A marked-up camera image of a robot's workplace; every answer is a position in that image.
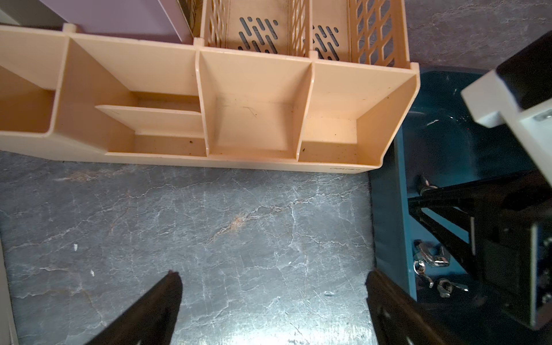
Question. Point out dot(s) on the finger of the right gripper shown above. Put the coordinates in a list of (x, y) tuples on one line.
[(457, 194), (458, 248)]

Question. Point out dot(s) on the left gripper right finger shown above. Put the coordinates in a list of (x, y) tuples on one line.
[(398, 319)]

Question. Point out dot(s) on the pile of silver wing nuts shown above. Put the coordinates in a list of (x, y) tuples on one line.
[(425, 257)]

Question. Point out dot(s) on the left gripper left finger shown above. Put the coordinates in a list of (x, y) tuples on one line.
[(151, 319)]

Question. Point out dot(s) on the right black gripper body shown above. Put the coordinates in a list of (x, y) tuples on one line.
[(512, 234)]

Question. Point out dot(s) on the beige plastic file organizer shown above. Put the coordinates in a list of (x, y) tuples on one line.
[(309, 86)]

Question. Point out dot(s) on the teal plastic storage tray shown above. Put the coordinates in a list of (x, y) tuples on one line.
[(440, 141)]

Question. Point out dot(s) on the pink paper folder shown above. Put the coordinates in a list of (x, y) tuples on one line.
[(155, 20)]

